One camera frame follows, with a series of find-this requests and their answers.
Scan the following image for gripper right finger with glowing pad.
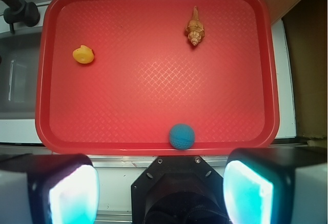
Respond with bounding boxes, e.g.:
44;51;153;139
223;147;327;223

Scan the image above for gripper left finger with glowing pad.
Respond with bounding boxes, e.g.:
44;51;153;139
1;154;99;223

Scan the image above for blue ball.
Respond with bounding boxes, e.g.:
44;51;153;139
169;124;195;150

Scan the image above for yellow rubber duck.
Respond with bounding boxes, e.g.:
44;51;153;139
72;45;94;64

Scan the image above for grey sink basin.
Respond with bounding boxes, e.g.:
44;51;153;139
1;32;41;119

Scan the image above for golden conch shell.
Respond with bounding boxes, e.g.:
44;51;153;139
184;6;205;47

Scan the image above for grey sink faucet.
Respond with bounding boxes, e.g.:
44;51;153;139
1;0;40;34

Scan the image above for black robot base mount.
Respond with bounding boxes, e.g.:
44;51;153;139
131;156;230;223

